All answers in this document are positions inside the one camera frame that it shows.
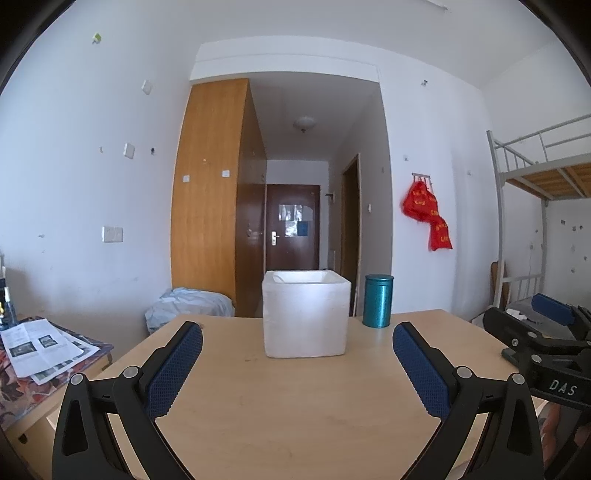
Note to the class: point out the metal bunk bed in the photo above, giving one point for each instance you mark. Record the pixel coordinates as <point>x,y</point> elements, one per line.
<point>545,182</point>

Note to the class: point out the wall hook rack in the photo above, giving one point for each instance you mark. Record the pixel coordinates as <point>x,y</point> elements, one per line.
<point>421,177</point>

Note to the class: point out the white foam box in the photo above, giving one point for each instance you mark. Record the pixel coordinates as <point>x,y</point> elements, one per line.
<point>304,318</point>

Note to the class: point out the red cloth bag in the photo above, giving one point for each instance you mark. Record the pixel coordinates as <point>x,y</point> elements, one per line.
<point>441,235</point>
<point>418,201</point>

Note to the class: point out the grey bunk mattress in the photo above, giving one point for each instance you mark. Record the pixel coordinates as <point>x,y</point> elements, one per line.
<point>519,307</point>

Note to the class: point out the blue door notice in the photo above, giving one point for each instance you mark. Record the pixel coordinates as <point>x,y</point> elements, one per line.
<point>303,229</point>

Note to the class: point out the wooden wardrobe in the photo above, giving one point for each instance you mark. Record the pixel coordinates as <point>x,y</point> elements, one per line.
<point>207,207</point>

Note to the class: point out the white wall switch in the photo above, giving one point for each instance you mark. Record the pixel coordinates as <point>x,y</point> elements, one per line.
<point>147,86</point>
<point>129,150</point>

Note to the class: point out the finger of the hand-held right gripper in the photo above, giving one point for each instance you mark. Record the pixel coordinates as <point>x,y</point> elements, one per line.
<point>551,308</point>
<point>526,339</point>

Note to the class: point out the teal metal canister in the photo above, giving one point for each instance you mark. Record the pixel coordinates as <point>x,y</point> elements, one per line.
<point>377,302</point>

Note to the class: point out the light blue bedsheet bundle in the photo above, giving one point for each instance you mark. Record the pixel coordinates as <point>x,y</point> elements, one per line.
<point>189,304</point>

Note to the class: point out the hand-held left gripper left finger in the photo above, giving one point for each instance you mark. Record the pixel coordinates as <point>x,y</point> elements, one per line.
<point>178,364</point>

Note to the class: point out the brown wooden plank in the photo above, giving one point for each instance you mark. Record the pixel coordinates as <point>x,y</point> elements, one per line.
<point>496,286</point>

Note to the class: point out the small white door notice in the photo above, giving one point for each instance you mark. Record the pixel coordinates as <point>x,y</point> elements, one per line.
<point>291,228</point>

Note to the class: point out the round ceiling lamp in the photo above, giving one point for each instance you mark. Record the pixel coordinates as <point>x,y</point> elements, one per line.
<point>304,123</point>

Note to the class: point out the colourful printed desk mat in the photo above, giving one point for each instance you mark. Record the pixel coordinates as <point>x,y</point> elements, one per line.
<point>18,397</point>

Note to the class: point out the brown side door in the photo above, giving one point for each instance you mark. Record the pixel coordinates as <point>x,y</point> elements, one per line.
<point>351,230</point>

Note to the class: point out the dark brown entrance door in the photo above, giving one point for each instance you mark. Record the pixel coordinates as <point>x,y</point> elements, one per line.
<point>295,254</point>

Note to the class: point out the double white wall socket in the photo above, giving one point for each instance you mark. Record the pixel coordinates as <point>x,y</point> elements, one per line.
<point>112,233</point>

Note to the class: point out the large white door notice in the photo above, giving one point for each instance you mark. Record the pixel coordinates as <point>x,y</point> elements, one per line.
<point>291,211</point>

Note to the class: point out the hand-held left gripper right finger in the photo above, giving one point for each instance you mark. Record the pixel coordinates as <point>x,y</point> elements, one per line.
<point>420,369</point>

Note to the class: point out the printed paper sheets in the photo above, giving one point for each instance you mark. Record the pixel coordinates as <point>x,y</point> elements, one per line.
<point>41,346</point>

